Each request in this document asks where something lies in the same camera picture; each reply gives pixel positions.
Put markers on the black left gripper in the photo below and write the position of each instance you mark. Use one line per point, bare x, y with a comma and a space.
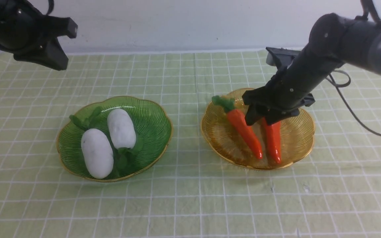
33, 36

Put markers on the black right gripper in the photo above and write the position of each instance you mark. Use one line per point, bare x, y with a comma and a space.
286, 91

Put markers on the orange carrot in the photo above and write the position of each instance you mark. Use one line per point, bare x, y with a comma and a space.
237, 120
273, 136

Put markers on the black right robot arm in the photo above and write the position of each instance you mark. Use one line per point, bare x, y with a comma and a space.
333, 42

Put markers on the amber glass plate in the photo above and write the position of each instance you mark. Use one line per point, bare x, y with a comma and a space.
297, 137

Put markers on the green glass plate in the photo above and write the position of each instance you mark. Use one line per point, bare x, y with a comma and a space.
153, 127

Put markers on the green checkered tablecloth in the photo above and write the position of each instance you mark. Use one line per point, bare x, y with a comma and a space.
190, 192

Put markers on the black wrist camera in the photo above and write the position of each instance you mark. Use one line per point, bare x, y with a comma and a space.
279, 57

